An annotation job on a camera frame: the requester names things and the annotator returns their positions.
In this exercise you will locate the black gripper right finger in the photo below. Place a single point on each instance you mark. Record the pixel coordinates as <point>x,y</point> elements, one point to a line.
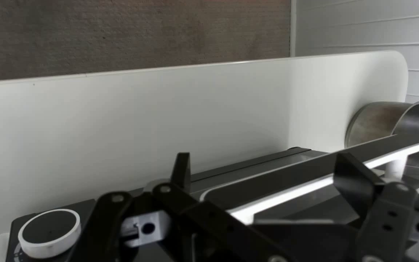
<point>388,213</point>

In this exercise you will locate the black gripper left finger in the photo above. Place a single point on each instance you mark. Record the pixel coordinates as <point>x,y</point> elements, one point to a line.
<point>199,231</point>

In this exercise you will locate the white oven knob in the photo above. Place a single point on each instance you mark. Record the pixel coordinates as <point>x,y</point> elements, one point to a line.
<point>49,233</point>

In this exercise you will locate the stainless steel cup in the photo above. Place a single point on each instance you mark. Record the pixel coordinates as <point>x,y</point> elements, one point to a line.
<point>378,119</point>

